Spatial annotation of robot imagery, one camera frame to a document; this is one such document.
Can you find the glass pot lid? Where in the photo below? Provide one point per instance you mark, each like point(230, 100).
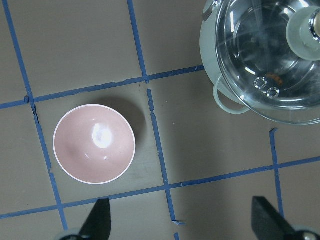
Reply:
point(270, 62)

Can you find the brown egg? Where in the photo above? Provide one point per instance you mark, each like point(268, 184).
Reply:
point(276, 78)

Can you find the pink bowl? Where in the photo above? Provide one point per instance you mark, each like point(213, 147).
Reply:
point(94, 144)

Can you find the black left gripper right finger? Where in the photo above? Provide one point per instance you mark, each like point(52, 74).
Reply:
point(267, 223)

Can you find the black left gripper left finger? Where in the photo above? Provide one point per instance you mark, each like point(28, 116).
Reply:
point(98, 223)

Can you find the pale green pot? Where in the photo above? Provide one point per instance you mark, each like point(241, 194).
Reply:
point(210, 50)

